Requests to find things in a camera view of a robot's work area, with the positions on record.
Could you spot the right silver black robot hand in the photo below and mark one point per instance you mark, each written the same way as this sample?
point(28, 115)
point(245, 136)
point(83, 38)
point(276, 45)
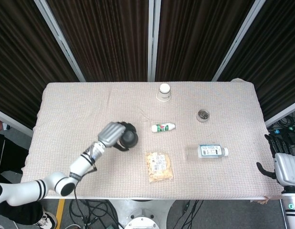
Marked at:
point(287, 169)

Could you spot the beige waffle tablecloth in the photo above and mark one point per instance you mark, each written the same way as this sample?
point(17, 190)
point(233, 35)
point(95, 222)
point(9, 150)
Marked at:
point(209, 181)

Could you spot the black round jar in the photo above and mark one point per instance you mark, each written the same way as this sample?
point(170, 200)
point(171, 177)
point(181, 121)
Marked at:
point(129, 139)

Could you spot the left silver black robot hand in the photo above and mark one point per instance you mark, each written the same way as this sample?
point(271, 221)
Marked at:
point(110, 133)

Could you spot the black white sneaker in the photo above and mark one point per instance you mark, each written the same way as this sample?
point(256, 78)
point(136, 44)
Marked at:
point(48, 219)

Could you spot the aluminium partition post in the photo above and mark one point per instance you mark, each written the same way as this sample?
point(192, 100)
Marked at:
point(283, 112)
point(154, 40)
point(237, 45)
point(11, 121)
point(61, 43)

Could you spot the person in black clothes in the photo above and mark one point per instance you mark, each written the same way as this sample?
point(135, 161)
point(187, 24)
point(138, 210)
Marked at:
point(6, 155)

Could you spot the clear bag of yellow snacks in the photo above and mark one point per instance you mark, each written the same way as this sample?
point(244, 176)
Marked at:
point(159, 167)

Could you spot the white paper cup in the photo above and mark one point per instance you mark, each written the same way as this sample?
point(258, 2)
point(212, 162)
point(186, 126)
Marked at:
point(164, 94)

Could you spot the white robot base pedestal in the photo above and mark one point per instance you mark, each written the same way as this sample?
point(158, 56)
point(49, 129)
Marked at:
point(140, 205)

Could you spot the round clear box metal bits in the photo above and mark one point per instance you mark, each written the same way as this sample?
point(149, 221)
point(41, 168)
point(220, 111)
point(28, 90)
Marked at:
point(203, 115)

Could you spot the clear plastic bottle white label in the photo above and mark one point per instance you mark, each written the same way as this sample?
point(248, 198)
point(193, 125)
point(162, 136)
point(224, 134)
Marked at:
point(207, 151)

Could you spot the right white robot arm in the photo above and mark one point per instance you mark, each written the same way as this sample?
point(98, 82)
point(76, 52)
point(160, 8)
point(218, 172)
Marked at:
point(291, 210)

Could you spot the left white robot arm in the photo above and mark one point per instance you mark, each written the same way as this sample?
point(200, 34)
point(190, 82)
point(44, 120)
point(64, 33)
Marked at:
point(78, 164)

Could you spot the white milk bottle green label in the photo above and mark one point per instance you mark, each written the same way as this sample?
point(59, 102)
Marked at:
point(163, 127)

